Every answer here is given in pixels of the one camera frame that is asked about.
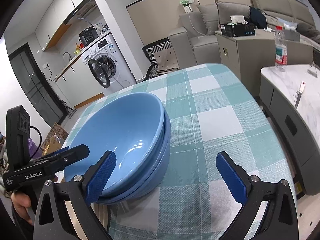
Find black white patterned cushion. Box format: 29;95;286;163
142;37;179;80

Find black pressure cooker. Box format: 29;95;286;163
79;27;98;47

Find black cable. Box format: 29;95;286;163
29;126;42;161

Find white wall outlet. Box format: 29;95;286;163
179;0;194;13

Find teal checked tablecloth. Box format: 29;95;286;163
61;64;297;240

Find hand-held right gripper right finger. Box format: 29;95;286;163
215;151;299;240

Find black cardboard box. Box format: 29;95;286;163
220;23;256;37

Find person's left hand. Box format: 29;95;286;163
11;192;34;222

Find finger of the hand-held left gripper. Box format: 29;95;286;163
47;144;90;173
30;147;72;162

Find grey sofa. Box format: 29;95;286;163
169;0;320;80

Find grey tissue box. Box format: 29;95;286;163
282;24;301;41

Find small knife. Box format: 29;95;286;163
294;81;306;108

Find white washing machine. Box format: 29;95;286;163
81;34;137;89

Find clear water bottle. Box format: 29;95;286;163
275;26;288;72

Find white upper kitchen cabinets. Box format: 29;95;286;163
35;0;94;52

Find white lower kitchen cabinets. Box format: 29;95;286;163
54;60;104;108

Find light blue ribbed bowl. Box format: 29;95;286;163
67;92;165;198

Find beige side cabinet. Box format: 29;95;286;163
215;29;313;98

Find grey sofa cushion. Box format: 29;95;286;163
196;4;220;35
215;0;252;28

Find cream round plate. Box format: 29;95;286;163
94;201;112;240

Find steel range hood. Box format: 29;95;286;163
71;4;97;20

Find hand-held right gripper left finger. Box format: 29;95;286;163
34;150;117;240

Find dark garment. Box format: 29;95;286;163
250;7;268;29

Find dark glass door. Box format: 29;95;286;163
9;44;64;128

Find white kitchen cabinets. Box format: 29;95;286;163
54;60;104;108
35;0;94;52

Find marble top grey cabinet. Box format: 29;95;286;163
259;64;320;196

